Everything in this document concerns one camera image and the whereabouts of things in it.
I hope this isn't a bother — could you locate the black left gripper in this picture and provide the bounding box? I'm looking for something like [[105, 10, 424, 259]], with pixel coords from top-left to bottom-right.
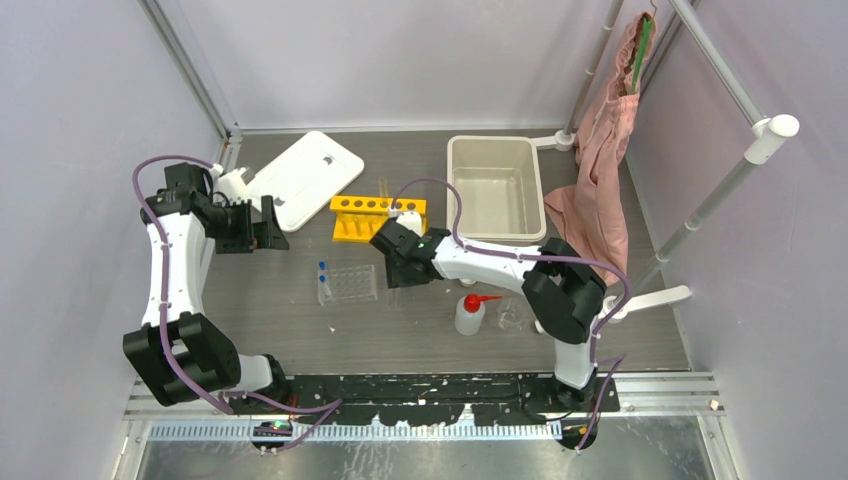
[[204, 195, 288, 254]]

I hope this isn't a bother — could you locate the clear glass test tube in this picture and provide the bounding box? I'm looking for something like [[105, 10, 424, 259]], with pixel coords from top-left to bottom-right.
[[378, 177, 390, 200]]

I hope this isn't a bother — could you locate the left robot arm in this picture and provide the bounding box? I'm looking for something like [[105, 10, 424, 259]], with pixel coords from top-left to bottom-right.
[[122, 155, 292, 414]]

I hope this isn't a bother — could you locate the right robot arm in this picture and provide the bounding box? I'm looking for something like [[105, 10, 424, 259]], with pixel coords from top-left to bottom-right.
[[370, 219, 606, 411]]

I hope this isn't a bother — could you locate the clear acrylic tube tray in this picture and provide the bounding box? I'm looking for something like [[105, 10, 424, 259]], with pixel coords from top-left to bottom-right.
[[316, 262, 378, 306]]

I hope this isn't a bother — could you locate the yellow test tube rack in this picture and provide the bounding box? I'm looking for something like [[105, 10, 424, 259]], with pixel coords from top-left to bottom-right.
[[330, 195, 428, 243]]

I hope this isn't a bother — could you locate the white red wash bottle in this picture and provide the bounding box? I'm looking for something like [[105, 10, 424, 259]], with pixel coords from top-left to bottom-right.
[[454, 294, 501, 336]]

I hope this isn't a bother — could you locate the beige plastic bin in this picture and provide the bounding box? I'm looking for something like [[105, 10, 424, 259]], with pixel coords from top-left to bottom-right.
[[446, 135, 547, 246]]

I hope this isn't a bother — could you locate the pink cloth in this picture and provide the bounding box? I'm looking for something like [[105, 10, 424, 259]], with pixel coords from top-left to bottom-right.
[[544, 11, 658, 272]]

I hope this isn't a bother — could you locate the green clothes hanger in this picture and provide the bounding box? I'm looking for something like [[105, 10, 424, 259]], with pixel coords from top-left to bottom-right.
[[628, 14, 655, 94]]

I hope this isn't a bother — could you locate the white garment rack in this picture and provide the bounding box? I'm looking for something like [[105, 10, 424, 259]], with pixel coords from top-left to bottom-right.
[[533, 0, 801, 333]]

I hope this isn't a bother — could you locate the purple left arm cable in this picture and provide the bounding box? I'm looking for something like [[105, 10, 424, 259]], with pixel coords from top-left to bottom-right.
[[132, 156, 344, 454]]

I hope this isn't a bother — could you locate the aluminium frame rail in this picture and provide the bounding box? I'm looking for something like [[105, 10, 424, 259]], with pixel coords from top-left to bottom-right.
[[124, 372, 725, 450]]

